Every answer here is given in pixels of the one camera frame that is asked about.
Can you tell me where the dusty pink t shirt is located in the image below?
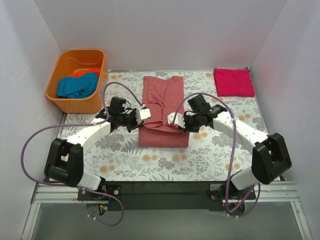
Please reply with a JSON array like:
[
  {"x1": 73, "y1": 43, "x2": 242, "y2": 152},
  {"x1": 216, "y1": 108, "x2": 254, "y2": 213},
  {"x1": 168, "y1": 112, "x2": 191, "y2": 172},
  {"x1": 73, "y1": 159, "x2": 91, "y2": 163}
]
[{"x1": 138, "y1": 76, "x2": 189, "y2": 148}]

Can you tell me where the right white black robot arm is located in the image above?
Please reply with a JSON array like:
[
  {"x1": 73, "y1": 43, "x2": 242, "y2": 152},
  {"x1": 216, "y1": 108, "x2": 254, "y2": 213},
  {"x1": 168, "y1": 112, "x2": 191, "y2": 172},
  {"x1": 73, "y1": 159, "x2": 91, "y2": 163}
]
[{"x1": 172, "y1": 94, "x2": 292, "y2": 199}]

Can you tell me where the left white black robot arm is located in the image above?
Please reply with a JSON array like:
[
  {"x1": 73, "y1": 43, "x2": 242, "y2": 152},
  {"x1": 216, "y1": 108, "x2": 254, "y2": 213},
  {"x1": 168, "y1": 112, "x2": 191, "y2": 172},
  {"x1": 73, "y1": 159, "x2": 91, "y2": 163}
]
[{"x1": 44, "y1": 97, "x2": 143, "y2": 200}]

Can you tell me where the floral patterned table mat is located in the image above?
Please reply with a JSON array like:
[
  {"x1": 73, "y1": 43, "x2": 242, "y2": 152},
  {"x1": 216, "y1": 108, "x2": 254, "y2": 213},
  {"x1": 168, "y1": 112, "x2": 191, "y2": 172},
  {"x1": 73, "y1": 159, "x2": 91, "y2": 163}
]
[{"x1": 49, "y1": 71, "x2": 278, "y2": 182}]

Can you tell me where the folded magenta t shirt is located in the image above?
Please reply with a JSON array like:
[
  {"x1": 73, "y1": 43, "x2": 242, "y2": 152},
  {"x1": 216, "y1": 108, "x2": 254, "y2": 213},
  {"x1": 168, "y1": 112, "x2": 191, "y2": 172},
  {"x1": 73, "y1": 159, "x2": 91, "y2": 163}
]
[{"x1": 213, "y1": 68, "x2": 255, "y2": 98}]

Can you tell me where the blue t shirt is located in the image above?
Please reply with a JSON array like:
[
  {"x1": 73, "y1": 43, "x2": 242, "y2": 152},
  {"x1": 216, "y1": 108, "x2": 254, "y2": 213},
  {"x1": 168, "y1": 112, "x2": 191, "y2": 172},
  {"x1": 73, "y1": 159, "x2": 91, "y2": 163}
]
[{"x1": 56, "y1": 72, "x2": 99, "y2": 99}]

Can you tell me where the orange plastic basket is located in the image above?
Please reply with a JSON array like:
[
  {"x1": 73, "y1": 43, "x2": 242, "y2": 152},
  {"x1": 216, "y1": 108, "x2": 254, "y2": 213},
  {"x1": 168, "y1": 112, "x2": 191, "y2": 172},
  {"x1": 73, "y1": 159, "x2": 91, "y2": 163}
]
[{"x1": 45, "y1": 48, "x2": 108, "y2": 114}]

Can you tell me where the orange t shirt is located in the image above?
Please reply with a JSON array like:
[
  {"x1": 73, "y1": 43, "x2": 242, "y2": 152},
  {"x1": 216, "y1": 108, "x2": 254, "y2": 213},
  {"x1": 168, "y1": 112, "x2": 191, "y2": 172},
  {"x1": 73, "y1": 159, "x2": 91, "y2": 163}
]
[{"x1": 68, "y1": 67, "x2": 101, "y2": 78}]

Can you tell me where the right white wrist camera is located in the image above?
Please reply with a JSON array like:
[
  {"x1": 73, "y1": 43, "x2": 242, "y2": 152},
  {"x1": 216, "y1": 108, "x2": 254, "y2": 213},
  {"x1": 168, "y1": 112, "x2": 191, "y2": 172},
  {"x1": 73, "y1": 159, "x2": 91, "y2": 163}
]
[{"x1": 167, "y1": 112, "x2": 186, "y2": 130}]

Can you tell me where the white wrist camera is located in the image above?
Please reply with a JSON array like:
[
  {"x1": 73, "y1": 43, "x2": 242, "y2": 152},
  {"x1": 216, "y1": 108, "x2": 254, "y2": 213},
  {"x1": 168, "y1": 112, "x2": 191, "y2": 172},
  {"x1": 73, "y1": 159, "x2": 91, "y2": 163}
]
[
  {"x1": 167, "y1": 112, "x2": 186, "y2": 130},
  {"x1": 135, "y1": 104, "x2": 151, "y2": 125}
]

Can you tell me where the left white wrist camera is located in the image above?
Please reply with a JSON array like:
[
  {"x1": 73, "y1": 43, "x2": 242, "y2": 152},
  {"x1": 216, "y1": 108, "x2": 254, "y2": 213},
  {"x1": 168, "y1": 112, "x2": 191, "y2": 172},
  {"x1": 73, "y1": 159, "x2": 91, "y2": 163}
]
[{"x1": 135, "y1": 104, "x2": 151, "y2": 125}]

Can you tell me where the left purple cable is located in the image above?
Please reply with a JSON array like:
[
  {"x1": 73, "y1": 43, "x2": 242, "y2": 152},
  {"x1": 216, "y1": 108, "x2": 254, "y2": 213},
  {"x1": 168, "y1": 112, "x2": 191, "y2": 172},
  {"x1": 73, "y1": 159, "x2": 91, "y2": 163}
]
[{"x1": 21, "y1": 81, "x2": 147, "y2": 227}]

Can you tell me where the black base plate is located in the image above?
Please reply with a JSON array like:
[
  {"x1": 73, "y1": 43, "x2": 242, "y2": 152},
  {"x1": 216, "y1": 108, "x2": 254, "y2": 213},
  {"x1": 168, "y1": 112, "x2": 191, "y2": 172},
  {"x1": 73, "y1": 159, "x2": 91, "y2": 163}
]
[{"x1": 77, "y1": 181, "x2": 256, "y2": 216}]

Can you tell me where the aluminium frame rail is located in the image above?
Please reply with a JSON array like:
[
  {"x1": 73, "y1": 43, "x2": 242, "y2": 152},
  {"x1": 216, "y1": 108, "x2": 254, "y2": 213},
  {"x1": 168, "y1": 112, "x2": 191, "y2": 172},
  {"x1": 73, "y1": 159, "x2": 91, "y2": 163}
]
[{"x1": 21, "y1": 182, "x2": 86, "y2": 240}]

